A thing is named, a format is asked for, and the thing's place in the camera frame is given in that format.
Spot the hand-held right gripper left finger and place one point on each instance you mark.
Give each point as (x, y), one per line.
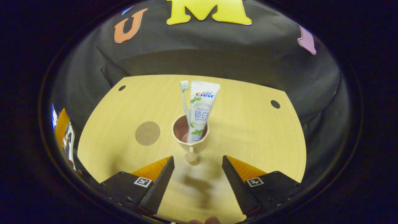
(160, 186)

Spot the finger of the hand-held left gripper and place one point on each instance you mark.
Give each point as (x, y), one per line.
(62, 126)

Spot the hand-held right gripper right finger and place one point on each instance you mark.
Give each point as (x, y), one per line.
(238, 186)

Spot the beige cup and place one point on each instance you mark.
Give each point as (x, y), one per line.
(192, 146)

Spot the round grey-brown coaster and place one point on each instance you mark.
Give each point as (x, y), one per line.
(147, 133)

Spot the white toothpaste tube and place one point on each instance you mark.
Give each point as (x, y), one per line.
(202, 109)

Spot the pale green toothbrush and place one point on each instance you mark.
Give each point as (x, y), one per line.
(185, 102)

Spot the blue and white panel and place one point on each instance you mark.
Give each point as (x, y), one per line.
(53, 116)

